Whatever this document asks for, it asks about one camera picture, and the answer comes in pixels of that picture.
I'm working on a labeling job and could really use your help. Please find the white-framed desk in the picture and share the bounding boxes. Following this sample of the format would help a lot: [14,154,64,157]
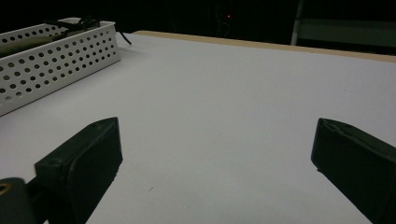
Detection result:
[290,0,396,49]

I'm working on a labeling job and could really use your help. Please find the white perforated plastic basket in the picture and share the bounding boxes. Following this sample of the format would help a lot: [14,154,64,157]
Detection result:
[0,17,121,118]

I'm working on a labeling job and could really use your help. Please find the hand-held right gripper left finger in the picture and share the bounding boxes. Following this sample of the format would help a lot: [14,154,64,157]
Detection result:
[34,117,123,224]

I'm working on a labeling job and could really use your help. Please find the white table cover sheet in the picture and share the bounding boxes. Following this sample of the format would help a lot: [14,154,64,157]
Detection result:
[0,32,396,224]

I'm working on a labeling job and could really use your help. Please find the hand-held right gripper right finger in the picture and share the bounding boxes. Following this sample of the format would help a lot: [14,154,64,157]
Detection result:
[310,118,396,224]

